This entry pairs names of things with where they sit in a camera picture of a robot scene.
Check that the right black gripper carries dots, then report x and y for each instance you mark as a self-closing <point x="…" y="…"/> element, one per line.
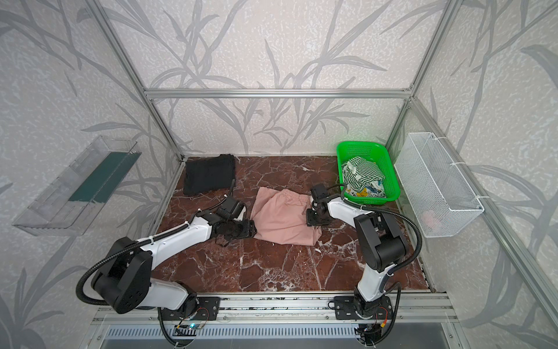
<point x="314" y="217"/>

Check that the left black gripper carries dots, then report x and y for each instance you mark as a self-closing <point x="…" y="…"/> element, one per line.
<point x="240" y="229"/>

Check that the pink garment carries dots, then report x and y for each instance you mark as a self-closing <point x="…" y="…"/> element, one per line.
<point x="280" y="217"/>

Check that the black shirt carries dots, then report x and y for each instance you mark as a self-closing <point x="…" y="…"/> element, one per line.
<point x="209" y="174"/>

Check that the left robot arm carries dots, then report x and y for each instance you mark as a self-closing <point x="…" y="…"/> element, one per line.
<point x="123" y="279"/>

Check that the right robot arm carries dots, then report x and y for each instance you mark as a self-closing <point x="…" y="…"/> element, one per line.
<point x="382" y="242"/>

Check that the green white striped garment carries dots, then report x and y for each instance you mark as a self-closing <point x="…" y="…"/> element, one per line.
<point x="359" y="173"/>

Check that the yellow blue patterned garment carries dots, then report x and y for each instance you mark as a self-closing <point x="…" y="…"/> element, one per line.
<point x="367" y="192"/>

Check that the green plastic basket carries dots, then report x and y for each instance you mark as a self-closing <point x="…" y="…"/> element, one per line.
<point x="373" y="152"/>

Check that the green circuit board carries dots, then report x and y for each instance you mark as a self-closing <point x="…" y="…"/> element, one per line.
<point x="188" y="330"/>

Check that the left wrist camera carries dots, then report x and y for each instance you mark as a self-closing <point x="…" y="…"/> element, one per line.
<point x="231" y="209"/>

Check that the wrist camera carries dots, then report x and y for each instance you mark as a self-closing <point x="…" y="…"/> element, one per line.
<point x="319" y="194"/>
<point x="231" y="209"/>

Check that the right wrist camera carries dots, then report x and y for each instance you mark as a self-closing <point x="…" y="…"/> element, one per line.
<point x="319" y="194"/>

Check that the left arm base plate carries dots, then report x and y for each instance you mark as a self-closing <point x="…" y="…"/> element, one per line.
<point x="201" y="309"/>

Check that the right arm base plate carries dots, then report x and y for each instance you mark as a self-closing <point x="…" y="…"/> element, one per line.
<point x="355" y="308"/>

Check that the white wire basket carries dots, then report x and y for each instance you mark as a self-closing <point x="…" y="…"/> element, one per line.
<point x="441" y="198"/>

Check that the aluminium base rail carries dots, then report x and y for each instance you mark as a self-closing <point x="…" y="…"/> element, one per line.
<point x="415" y="306"/>

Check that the aluminium frame crossbar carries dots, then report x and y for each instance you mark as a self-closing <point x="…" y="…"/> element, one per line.
<point x="280" y="93"/>

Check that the clear plastic wall bin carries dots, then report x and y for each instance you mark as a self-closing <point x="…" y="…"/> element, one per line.
<point x="70" y="204"/>

